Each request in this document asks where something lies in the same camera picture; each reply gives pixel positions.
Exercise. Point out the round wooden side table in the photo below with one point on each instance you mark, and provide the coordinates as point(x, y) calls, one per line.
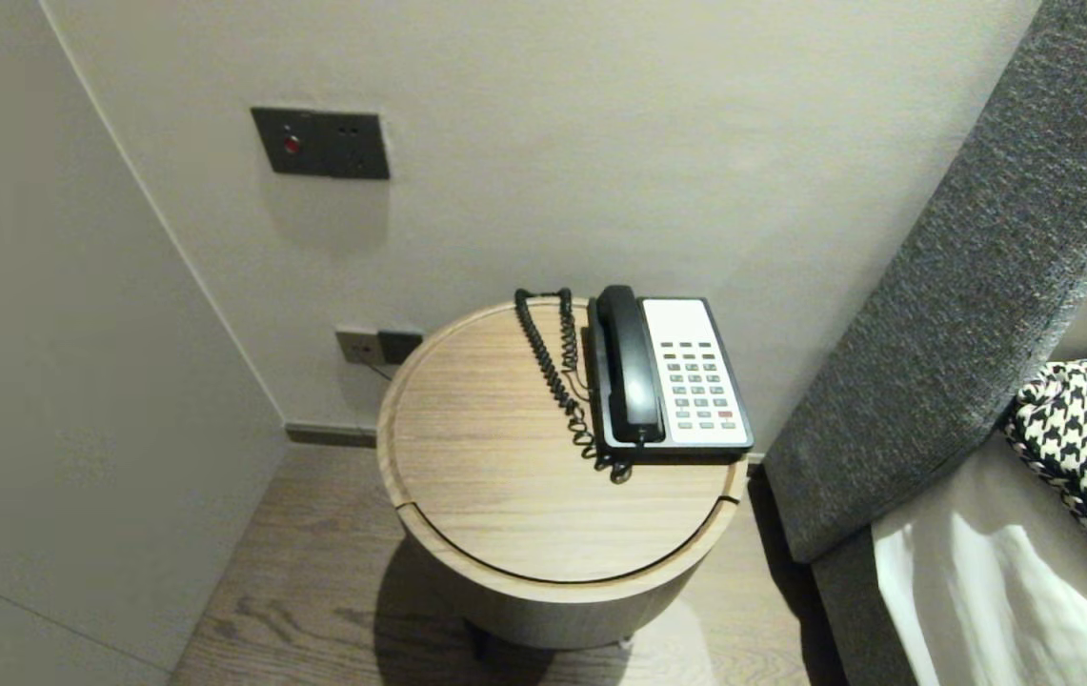
point(476, 400)

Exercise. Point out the black telephone handset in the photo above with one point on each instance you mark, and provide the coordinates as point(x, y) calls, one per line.
point(634, 372)

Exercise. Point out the black and white telephone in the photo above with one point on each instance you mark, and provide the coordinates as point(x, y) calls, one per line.
point(700, 381)

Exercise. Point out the thin grey telephone line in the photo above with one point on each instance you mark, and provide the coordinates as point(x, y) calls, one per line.
point(379, 369)

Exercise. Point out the grey fabric headboard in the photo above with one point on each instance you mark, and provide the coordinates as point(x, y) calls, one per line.
point(962, 286)

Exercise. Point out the white bed sheet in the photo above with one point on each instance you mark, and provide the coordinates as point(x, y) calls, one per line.
point(1000, 591)

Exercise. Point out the wall power outlet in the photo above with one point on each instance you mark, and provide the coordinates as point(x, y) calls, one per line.
point(355, 346)

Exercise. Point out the grey wall baseboard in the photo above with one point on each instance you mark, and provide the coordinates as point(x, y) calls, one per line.
point(329, 435)

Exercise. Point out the dark wall switch panel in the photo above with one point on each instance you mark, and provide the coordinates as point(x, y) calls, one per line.
point(324, 145)

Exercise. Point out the grey fabric bed frame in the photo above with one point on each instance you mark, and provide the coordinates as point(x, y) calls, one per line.
point(853, 619)

